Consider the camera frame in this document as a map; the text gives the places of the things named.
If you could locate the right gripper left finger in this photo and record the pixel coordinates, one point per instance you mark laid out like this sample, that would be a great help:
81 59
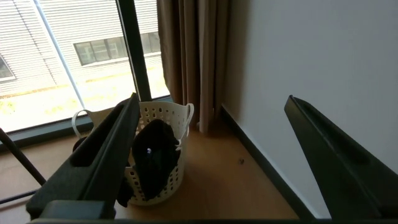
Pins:
99 161

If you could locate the black clothes rack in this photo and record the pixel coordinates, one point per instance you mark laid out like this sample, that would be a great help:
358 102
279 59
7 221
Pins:
21 158

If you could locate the brown curtain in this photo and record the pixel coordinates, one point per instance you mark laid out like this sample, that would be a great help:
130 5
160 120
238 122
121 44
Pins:
192 56

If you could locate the window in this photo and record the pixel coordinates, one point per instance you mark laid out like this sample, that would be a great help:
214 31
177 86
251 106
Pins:
133 46

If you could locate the white laundry basket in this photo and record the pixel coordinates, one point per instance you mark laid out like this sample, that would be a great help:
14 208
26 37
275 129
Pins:
164 110

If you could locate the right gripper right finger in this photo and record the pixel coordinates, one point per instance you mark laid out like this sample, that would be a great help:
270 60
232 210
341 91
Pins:
348 174

